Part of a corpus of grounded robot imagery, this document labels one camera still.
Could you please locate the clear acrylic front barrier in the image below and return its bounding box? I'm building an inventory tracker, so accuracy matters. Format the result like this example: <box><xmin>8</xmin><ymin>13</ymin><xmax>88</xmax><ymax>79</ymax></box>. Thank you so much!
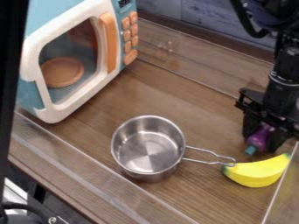
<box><xmin>10</xmin><ymin>113</ymin><xmax>198</xmax><ymax>224</ymax></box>

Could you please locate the blue white toy microwave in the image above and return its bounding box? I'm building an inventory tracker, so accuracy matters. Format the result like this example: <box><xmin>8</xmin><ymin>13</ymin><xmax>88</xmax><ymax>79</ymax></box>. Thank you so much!
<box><xmin>18</xmin><ymin>0</ymin><xmax>139</xmax><ymax>123</ymax></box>

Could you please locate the yellow toy banana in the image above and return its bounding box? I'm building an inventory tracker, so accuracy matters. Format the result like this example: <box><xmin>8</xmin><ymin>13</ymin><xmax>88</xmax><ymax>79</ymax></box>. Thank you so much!
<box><xmin>222</xmin><ymin>153</ymin><xmax>291</xmax><ymax>188</ymax></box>

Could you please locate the silver pot with wire handle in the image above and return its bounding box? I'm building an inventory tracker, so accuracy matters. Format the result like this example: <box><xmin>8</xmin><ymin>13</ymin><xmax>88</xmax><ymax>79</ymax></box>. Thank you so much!
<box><xmin>110</xmin><ymin>115</ymin><xmax>238</xmax><ymax>182</ymax></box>

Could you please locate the purple toy eggplant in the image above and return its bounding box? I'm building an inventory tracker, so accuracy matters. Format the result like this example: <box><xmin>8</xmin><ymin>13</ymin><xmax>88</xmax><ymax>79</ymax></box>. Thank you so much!
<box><xmin>246</xmin><ymin>124</ymin><xmax>275</xmax><ymax>156</ymax></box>

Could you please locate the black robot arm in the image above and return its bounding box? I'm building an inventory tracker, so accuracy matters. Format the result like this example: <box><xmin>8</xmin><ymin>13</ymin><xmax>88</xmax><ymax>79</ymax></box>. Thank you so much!
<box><xmin>230</xmin><ymin>0</ymin><xmax>299</xmax><ymax>155</ymax></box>

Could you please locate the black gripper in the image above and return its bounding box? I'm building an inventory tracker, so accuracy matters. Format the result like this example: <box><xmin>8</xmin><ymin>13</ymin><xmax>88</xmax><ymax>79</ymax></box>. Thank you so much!
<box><xmin>235</xmin><ymin>88</ymin><xmax>299</xmax><ymax>153</ymax></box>

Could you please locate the orange microwave turntable plate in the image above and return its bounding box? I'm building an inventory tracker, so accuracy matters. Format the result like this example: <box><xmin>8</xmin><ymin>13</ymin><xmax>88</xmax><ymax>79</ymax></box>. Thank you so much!
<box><xmin>42</xmin><ymin>57</ymin><xmax>84</xmax><ymax>88</ymax></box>

